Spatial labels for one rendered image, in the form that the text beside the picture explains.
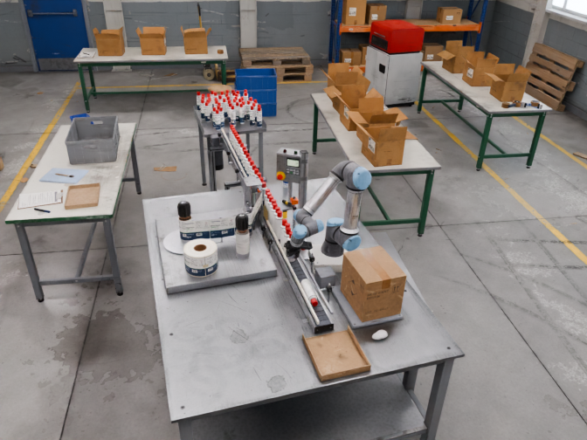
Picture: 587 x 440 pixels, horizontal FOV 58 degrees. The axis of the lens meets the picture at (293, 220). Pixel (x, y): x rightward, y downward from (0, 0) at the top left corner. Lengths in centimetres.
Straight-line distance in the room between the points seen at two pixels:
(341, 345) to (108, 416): 164
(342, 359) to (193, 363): 75
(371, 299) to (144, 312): 212
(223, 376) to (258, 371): 17
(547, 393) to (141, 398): 271
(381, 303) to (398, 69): 603
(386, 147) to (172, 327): 265
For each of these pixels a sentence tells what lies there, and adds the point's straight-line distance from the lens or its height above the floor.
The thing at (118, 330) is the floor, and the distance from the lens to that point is 433.
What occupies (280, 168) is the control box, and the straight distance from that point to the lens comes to 336.
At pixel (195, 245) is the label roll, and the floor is 103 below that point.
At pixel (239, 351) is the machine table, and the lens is 283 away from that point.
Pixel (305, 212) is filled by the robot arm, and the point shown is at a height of 125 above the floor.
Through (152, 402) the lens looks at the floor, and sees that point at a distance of 378.
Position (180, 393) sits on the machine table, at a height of 83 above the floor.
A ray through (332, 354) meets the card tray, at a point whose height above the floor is 83.
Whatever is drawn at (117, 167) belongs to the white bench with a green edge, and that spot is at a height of 80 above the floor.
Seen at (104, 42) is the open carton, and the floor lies 98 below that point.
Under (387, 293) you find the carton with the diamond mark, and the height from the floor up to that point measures 102.
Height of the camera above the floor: 283
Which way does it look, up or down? 31 degrees down
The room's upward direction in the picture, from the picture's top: 1 degrees clockwise
